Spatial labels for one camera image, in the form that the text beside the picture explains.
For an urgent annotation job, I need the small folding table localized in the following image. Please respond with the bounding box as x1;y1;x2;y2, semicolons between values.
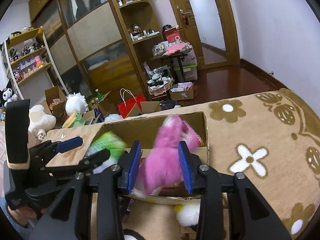
150;49;193;84

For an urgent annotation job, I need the striped plush toy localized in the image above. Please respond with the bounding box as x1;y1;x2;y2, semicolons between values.
147;65;172;82

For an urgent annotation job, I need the beige flower-print blanket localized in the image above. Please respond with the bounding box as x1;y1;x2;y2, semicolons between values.
37;88;320;240

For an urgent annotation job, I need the pink soft item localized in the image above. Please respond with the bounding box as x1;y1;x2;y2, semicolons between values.
181;120;204;152

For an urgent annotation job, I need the black card packet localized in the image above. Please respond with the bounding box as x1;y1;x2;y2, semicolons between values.
119;194;135;224

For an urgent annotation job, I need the pink plush figure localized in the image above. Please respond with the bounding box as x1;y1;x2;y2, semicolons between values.
34;56;47;68

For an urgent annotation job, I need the cardboard box with bottles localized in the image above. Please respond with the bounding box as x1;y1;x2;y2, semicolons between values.
87;91;118;124

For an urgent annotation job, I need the white shelf with figures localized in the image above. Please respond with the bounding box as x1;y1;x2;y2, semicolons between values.
2;27;67;100

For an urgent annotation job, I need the flat cardboard piece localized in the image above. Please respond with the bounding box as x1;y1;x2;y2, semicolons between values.
126;101;162;118

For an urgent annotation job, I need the clear plastic storage box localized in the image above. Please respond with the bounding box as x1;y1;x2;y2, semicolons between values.
174;49;198;82

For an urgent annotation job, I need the wooden corner shelf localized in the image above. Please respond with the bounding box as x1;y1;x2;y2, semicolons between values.
104;0;175;98

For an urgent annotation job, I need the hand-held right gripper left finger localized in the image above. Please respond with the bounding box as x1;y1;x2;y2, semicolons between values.
29;140;143;240

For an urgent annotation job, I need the person's left hand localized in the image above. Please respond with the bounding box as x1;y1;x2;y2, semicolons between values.
7;201;38;228

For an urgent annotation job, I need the red paper bag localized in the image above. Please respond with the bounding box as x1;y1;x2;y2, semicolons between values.
117;88;147;118

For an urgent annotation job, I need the light blue soft bundle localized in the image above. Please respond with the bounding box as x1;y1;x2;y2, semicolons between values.
104;114;123;123

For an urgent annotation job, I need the pink cloth pile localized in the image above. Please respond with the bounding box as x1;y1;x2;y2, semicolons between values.
162;42;192;57

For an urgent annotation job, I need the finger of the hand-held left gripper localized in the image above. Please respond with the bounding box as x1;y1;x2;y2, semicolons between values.
45;149;111;178
51;136;83;154

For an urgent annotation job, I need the black-hooded plush doll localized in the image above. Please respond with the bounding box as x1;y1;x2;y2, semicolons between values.
0;80;18;108

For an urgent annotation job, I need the red gift box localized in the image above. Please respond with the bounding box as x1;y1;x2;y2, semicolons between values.
162;27;180;44

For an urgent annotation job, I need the pink plush toy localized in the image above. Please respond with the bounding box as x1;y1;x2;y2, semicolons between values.
136;115;187;196

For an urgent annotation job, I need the small cardboard box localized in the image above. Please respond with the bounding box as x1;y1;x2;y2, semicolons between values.
170;81;195;101

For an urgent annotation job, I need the lace-trimmed basket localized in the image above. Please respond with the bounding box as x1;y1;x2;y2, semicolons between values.
147;79;174;96

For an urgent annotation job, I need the white fluffy plush toy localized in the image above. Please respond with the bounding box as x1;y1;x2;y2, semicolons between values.
174;202;202;227

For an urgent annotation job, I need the green and yellow toy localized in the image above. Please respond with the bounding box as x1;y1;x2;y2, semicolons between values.
62;112;87;128

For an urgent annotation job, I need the green soft packet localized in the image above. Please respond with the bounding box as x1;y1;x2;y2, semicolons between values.
86;131;127;167

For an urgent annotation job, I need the wooden sliding-door wardrobe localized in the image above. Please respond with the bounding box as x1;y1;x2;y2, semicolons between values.
29;0;140;105

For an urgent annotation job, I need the open cardboard box with trinkets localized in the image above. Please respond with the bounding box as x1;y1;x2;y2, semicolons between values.
41;86;67;120

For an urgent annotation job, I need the white and beige plush animal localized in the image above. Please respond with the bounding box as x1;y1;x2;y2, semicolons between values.
28;104;57;137

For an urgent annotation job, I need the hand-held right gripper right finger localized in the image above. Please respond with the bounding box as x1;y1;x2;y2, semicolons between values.
178;141;293;240

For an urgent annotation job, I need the wooden door with glass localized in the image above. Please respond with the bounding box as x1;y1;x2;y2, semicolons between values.
162;0;240;70

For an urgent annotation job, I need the white-haired plush head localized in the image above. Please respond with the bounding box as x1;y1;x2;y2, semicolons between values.
65;92;88;117

